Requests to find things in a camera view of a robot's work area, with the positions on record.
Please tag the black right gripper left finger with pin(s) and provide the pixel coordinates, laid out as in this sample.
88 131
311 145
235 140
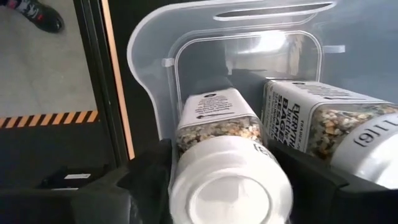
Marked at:
146 193

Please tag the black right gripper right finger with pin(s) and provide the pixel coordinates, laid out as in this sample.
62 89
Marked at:
335 205

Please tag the black mat orange striped edge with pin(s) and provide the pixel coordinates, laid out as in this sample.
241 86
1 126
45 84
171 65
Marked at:
46 146

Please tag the clear plastic bin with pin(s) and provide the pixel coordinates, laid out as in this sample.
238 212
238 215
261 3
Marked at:
149 62

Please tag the person's shoe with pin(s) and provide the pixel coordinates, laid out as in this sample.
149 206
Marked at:
40 15

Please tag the black metal table frame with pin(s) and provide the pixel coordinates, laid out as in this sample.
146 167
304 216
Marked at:
93 77

